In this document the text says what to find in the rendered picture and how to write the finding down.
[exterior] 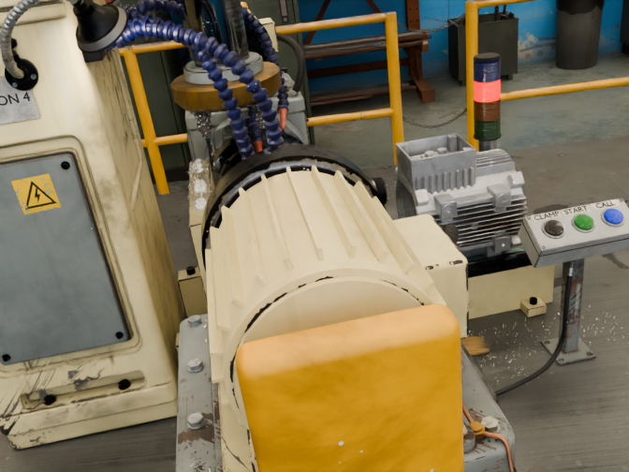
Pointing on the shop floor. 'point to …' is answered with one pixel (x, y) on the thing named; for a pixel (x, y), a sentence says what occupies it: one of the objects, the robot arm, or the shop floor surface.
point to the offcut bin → (486, 42)
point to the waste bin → (577, 33)
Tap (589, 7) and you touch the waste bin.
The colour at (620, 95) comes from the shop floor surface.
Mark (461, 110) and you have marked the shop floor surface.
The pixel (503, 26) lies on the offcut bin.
